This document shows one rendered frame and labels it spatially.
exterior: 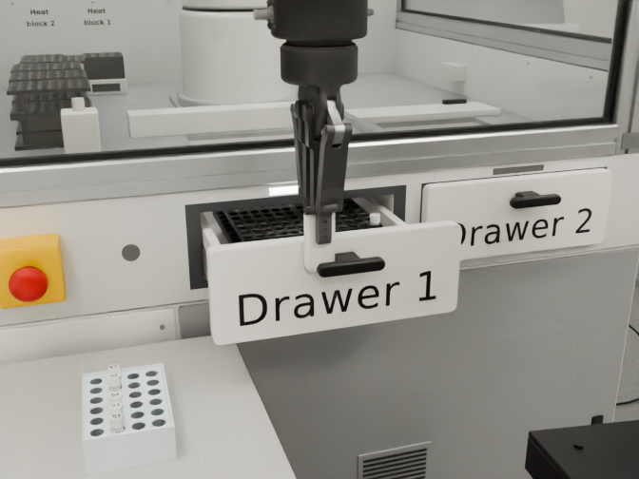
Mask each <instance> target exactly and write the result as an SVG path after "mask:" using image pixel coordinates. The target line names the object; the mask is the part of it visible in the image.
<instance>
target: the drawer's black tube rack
mask: <svg viewBox="0 0 639 479"><path fill-rule="evenodd" d="M303 208H304V205H303V203H292V204H283V205H272V206H262V207H252V208H242V209H232V210H222V211H212V214H213V217H214V218H215V220H216V222H217V223H218V225H219V226H220V228H221V229H222V231H223V235H225V237H226V239H227V240H228V242H229V243H239V242H242V240H241V235H246V234H251V235H254V234H256V233H264V232H274V231H282V230H292V229H301V228H304V212H303ZM369 221H370V214H369V213H368V212H366V211H365V210H364V209H363V208H362V207H360V206H359V205H358V204H357V203H356V202H354V201H353V200H352V199H343V205H342V211H340V212H335V225H338V224H346V223H356V222H369Z"/></svg>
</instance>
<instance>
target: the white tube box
mask: <svg viewBox="0 0 639 479"><path fill-rule="evenodd" d="M120 377H121V390H119V391H116V392H112V391H111V390H110V389H109V386H108V373H107V371H102V372H96V373H89V374H83V388H82V447H83V454H84V461H85V469H86V474H92V473H98V472H103V471H109V470H115V469H125V468H131V467H137V466H142V465H148V464H154V463H160V462H164V461H170V460H176V459H177V450H176V437H175V426H174V421H173V415H172V410H171V406H170V400H169V395H168V389H167V385H166V380H165V370H164V365H163V363H159V364H152V365H145V366H138V367H131V368H124V369H120ZM111 393H121V394H122V398H123V411H124V422H125V425H124V431H122V432H119V433H118V432H117V433H113V432H112V428H111V426H110V412H109V406H110V405H109V395H110V394H111Z"/></svg>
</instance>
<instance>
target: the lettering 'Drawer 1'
mask: <svg viewBox="0 0 639 479"><path fill-rule="evenodd" d="M424 276H427V281H426V297H420V298H419V301H423V300H430V299H436V296H432V297H430V286H431V271H427V272H424V273H421V274H420V276H419V277H420V278H421V277H424ZM396 285H399V281H398V282H395V283H393V284H392V285H391V283H387V284H386V306H389V305H390V292H391V289H392V288H393V287H394V286H396ZM367 289H373V290H374V291H375V293H376V294H375V295H370V296H363V295H362V294H363V292H364V291H365V290H367ZM352 290H353V288H351V289H349V290H348V293H347V297H346V300H345V303H344V306H343V303H342V299H341V295H340V292H339V290H336V291H335V292H334V295H333V299H332V302H331V306H330V307H329V304H328V300H327V297H326V294H325V292H321V294H322V298H323V301H324V305H325V308H326V312H327V314H332V312H333V309H334V305H335V301H336V297H337V295H338V299H339V305H340V309H341V311H342V312H346V311H347V307H348V304H349V300H350V296H351V294H352ZM247 297H256V298H258V299H259V300H260V301H261V304H262V313H261V316H260V317H259V318H258V319H256V320H252V321H246V322H244V310H243V299H244V298H247ZM301 297H308V298H309V299H310V302H305V303H301V304H299V305H297V306H296V307H295V309H294V315H295V317H297V318H304V317H307V316H309V315H310V316H314V299H313V297H312V296H311V295H308V294H302V295H299V296H296V300H297V299H299V298H301ZM371 297H379V292H378V288H377V287H376V286H373V285H369V286H365V287H363V288H362V289H361V290H360V292H359V293H358V304H359V306H360V307H361V308H363V309H372V308H375V307H377V306H378V303H376V304H374V305H369V306H367V305H364V304H363V303H362V300H363V299H365V298H371ZM287 299H289V300H290V296H288V297H283V298H282V299H281V300H280V298H279V297H278V298H275V303H276V321H280V305H281V303H282V302H283V301H284V300H287ZM308 305H310V309H309V311H308V313H307V314H305V315H300V314H299V313H298V309H299V308H300V307H302V306H308ZM239 309H240V326H245V325H252V324H256V323H258V322H260V321H262V320H263V319H264V318H265V316H266V313H267V303H266V300H265V298H264V297H263V296H261V295H258V294H247V295H239Z"/></svg>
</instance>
